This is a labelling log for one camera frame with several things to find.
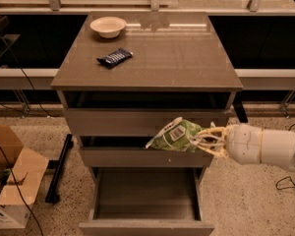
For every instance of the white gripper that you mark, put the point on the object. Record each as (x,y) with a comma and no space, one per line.
(243,144)

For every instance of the green jalapeno chip bag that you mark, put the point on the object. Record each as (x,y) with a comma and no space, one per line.
(178,135)

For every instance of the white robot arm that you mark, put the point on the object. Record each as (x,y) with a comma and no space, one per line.
(277,148)

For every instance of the grey bottom drawer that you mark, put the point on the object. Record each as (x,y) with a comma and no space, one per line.
(146,202)

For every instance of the grey drawer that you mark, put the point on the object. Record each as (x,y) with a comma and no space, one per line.
(146,202)
(99,151)
(139,114)

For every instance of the grey drawer cabinet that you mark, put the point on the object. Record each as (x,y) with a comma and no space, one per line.
(172,52)

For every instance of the grey middle drawer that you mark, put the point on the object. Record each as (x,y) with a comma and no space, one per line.
(99,151)

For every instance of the dark blue snack bag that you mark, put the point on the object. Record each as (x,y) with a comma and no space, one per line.
(115,58)

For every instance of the grey top drawer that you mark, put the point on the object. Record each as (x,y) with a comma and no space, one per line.
(139,114)

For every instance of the white paper bowl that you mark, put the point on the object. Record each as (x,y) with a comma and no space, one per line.
(108,27)

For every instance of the black bar on floor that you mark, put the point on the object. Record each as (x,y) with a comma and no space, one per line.
(52,196)

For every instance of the brown cardboard box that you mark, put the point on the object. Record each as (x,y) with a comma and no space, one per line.
(28,167)

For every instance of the white printed box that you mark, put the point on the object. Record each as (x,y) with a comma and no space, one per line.
(14,216)

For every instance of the black bracket right of cabinet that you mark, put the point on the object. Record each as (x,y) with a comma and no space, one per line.
(239,108)

